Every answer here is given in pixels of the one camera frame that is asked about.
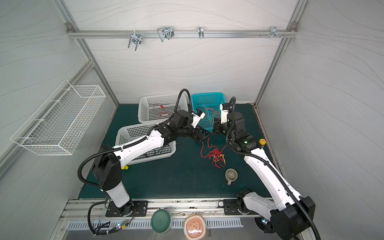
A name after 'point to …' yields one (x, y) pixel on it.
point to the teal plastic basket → (209, 103)
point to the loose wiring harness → (122, 225)
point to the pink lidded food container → (194, 227)
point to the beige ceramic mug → (231, 175)
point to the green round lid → (160, 220)
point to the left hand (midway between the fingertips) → (209, 129)
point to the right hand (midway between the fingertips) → (218, 114)
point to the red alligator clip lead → (162, 113)
